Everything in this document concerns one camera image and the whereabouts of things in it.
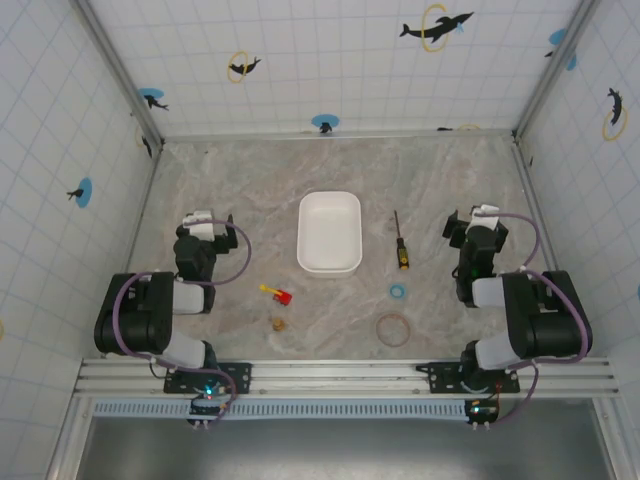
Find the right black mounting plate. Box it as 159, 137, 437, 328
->
415, 362, 521, 396

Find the left wrist purple cable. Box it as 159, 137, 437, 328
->
180, 218, 253, 287

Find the right wrist purple cable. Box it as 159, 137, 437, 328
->
474, 211, 543, 274

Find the left arm base purple cable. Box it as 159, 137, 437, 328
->
110, 271, 239, 425

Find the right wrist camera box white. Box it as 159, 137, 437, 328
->
469, 203, 501, 231

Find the slotted grey cable duct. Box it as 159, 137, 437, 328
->
92, 399, 481, 419

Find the red yellow toy piece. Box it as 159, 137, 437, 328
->
258, 283, 294, 306

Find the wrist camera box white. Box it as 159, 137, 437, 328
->
469, 203, 501, 231
181, 209, 217, 242

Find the white plastic bin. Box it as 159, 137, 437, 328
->
296, 190, 364, 280

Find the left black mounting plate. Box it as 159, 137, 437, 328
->
163, 362, 253, 396

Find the black yellow handled screwdriver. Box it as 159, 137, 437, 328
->
393, 209, 411, 272

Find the arm base purple cable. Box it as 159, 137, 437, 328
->
110, 271, 239, 425
492, 269, 593, 425

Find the aluminium mounting rail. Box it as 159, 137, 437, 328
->
73, 357, 621, 399

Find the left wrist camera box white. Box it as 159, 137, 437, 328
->
181, 209, 217, 242

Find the wrist purple cable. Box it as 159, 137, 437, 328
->
474, 211, 543, 274
180, 218, 253, 287

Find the brown rubber band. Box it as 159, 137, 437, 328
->
374, 312, 412, 347

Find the aluminium corner post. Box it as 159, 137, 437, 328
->
512, 0, 601, 141
74, 0, 166, 151

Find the black mounting plate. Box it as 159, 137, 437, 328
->
415, 362, 521, 396
163, 362, 253, 396

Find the right arm base purple cable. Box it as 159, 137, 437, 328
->
492, 269, 593, 425

